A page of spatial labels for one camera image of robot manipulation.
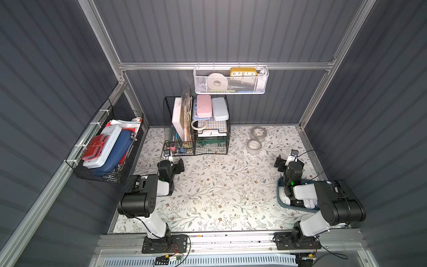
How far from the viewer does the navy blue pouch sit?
641 mm

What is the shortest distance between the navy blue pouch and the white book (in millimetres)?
247

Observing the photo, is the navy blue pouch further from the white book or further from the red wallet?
the white book
